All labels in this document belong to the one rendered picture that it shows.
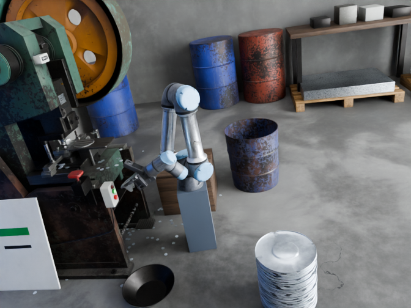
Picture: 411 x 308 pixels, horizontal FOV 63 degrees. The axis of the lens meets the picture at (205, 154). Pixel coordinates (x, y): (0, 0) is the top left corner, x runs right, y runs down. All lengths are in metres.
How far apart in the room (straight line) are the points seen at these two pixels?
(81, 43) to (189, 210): 1.25
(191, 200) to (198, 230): 0.23
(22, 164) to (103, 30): 0.93
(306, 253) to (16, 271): 1.72
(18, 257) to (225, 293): 1.27
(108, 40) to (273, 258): 1.57
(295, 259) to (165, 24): 4.13
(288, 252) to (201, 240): 0.68
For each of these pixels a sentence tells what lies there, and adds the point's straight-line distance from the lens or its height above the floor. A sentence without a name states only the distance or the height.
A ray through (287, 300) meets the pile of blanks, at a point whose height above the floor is 0.13.
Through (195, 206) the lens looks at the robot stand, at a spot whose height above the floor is 0.35.
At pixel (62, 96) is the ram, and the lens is 2.11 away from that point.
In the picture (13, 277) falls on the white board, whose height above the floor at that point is 0.09.
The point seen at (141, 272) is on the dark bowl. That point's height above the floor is 0.05.
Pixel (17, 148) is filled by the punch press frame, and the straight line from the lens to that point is 2.17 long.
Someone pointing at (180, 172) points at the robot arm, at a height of 0.66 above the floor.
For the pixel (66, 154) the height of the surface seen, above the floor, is 0.75.
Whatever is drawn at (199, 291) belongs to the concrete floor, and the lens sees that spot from 2.04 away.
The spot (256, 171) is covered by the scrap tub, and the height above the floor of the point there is 0.20.
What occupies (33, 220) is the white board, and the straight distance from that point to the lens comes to 2.23.
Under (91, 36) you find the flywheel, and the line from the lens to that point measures 2.33.
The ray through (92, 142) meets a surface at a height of 0.78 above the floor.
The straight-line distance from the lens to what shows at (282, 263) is 1.68.
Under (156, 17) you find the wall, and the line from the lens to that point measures 5.22.
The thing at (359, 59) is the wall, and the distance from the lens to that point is 5.36.
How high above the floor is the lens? 1.51
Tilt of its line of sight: 26 degrees down
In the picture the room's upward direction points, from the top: 10 degrees counter-clockwise
